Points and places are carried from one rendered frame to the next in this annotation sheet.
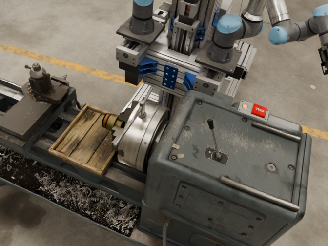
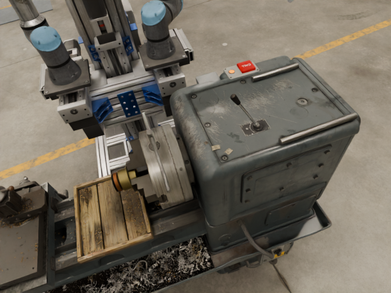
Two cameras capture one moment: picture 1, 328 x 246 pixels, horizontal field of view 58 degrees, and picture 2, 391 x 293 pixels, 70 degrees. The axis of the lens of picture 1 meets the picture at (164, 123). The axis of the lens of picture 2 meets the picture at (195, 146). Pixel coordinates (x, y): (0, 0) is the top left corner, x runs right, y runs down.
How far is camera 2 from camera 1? 0.37 m
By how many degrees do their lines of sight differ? 16
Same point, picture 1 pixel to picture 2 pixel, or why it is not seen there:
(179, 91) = (146, 110)
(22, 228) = not seen: outside the picture
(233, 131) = (245, 97)
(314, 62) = (210, 25)
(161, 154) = (212, 164)
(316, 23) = not seen: outside the picture
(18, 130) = (27, 271)
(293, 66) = (198, 38)
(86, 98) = not seen: hidden behind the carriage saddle
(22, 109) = (9, 247)
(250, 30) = (174, 8)
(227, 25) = (153, 13)
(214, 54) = (158, 52)
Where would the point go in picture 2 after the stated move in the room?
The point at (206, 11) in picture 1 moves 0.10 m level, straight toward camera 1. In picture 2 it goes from (118, 18) to (125, 26)
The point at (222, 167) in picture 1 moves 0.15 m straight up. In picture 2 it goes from (270, 132) to (276, 98)
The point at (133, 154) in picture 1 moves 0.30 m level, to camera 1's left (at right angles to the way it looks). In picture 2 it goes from (177, 189) to (96, 238)
